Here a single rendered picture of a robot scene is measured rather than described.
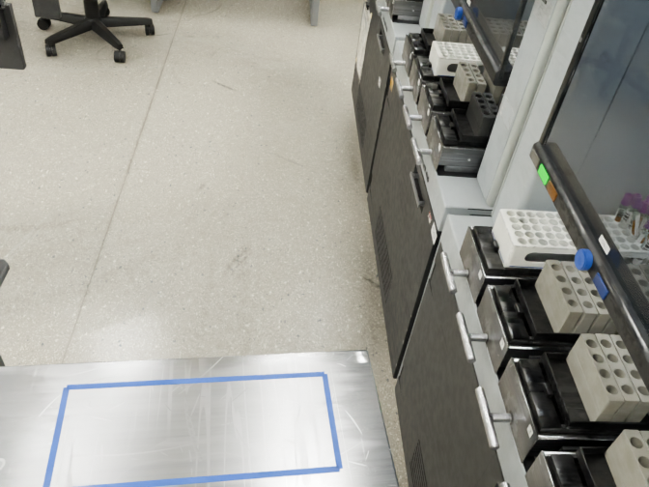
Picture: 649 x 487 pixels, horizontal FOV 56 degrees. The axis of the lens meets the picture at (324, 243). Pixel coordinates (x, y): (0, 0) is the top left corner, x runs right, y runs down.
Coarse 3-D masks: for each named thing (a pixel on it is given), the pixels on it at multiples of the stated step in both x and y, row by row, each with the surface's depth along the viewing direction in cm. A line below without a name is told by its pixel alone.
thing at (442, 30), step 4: (440, 16) 171; (444, 16) 171; (436, 20) 174; (440, 20) 169; (444, 20) 169; (436, 24) 174; (440, 24) 169; (444, 24) 167; (448, 24) 167; (436, 28) 174; (440, 28) 169; (444, 28) 165; (448, 28) 165; (436, 32) 174; (440, 32) 169; (444, 32) 165; (448, 32) 165; (436, 36) 173; (440, 36) 168; (444, 36) 166; (448, 36) 166; (436, 40) 173; (440, 40) 168; (444, 40) 167; (448, 40) 167
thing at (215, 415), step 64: (0, 384) 78; (64, 384) 79; (128, 384) 80; (192, 384) 81; (256, 384) 82; (320, 384) 83; (0, 448) 72; (64, 448) 73; (128, 448) 74; (192, 448) 75; (256, 448) 75; (320, 448) 76; (384, 448) 77
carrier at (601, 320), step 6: (582, 276) 96; (588, 276) 96; (588, 282) 97; (588, 288) 94; (594, 288) 94; (594, 294) 95; (594, 300) 93; (600, 300) 93; (600, 306) 93; (600, 312) 91; (606, 312) 91; (600, 318) 91; (606, 318) 91; (594, 324) 92; (600, 324) 92; (606, 324) 92; (588, 330) 93; (594, 330) 93; (600, 330) 93
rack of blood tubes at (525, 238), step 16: (496, 224) 110; (512, 224) 107; (528, 224) 107; (544, 224) 109; (560, 224) 108; (496, 240) 110; (512, 240) 104; (528, 240) 105; (544, 240) 105; (560, 240) 105; (512, 256) 104; (528, 256) 110; (544, 256) 110; (560, 256) 111
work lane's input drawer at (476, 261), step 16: (464, 240) 117; (480, 240) 110; (464, 256) 116; (480, 256) 109; (496, 256) 107; (448, 272) 112; (464, 272) 113; (480, 272) 107; (496, 272) 106; (512, 272) 106; (528, 272) 106; (480, 288) 107
